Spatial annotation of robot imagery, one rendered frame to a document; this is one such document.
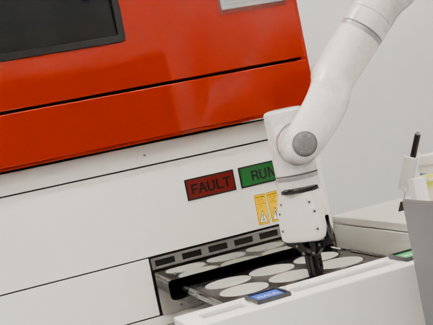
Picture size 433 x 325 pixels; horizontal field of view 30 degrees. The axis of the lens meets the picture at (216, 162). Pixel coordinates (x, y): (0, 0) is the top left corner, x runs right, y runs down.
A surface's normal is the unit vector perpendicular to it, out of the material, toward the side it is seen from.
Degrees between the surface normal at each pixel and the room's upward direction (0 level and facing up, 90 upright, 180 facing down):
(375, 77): 90
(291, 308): 90
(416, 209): 90
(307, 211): 89
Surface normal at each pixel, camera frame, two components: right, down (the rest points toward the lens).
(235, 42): 0.33, -0.01
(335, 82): 0.49, -0.61
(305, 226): -0.63, 0.15
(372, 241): -0.92, 0.21
